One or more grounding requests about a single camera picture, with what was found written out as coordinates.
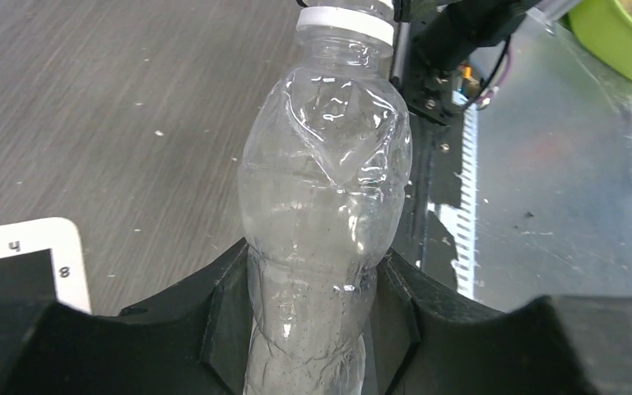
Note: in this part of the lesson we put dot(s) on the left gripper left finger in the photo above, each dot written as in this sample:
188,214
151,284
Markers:
191,338

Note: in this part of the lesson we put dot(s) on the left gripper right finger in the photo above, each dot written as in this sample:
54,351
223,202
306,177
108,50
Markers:
429,339

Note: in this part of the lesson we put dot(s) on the clear plastic bottle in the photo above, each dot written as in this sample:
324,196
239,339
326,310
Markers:
321,189

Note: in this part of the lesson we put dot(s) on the black white chessboard mat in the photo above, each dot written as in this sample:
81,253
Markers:
43,260

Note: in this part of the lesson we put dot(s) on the green bowl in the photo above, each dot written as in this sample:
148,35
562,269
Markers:
604,28

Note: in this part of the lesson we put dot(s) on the grey slotted cable duct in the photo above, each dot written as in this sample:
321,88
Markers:
461,222

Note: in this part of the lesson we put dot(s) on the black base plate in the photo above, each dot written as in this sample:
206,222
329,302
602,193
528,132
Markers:
435,39

